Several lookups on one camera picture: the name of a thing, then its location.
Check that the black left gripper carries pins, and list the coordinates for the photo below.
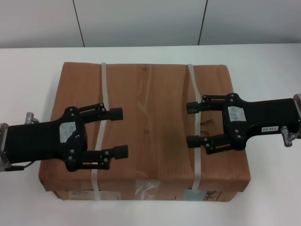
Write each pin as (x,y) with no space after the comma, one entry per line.
(42,141)

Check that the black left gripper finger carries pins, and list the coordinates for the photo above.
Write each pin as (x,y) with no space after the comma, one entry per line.
(115,114)
(120,152)

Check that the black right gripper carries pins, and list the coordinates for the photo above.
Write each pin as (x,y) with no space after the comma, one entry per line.
(263,115)

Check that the brown cardboard box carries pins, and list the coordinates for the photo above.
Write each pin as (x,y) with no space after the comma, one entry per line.
(150,106)

